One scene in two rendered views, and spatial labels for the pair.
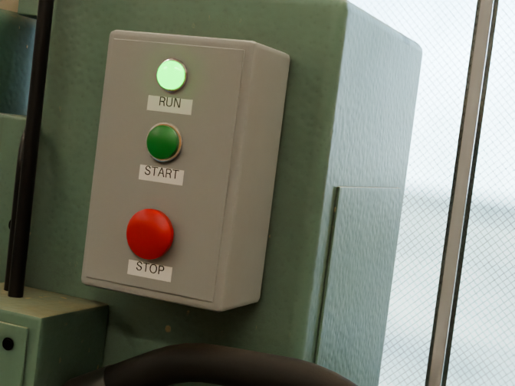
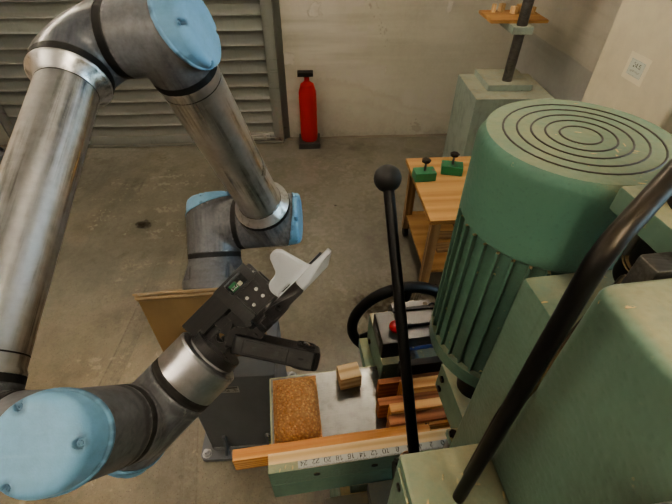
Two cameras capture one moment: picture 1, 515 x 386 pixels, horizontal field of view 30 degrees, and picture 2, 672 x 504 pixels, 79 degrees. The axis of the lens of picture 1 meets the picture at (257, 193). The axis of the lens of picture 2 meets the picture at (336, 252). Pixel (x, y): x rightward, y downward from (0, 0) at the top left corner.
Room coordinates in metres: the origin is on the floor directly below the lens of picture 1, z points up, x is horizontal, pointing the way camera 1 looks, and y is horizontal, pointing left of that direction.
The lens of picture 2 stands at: (0.49, 0.11, 1.67)
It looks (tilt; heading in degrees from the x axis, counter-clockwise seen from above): 42 degrees down; 59
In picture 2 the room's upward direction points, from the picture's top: straight up
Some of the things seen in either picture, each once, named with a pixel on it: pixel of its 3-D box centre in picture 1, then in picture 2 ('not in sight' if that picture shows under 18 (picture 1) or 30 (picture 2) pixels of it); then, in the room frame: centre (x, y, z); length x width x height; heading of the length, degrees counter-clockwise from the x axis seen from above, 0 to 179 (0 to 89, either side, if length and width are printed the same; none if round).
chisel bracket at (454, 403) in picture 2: not in sight; (469, 411); (0.85, 0.27, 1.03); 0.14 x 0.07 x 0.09; 67
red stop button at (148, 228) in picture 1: (149, 233); not in sight; (0.57, 0.06, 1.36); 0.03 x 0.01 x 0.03; 67
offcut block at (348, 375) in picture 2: not in sight; (348, 375); (0.74, 0.48, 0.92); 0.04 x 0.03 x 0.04; 163
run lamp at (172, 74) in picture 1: (170, 75); not in sight; (0.57, 0.06, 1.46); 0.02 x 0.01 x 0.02; 67
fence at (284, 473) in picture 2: not in sight; (440, 450); (0.80, 0.27, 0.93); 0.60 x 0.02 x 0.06; 157
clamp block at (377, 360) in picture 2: not in sight; (405, 346); (0.89, 0.48, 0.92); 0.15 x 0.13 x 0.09; 157
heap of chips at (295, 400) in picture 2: not in sight; (295, 405); (0.62, 0.48, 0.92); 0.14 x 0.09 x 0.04; 67
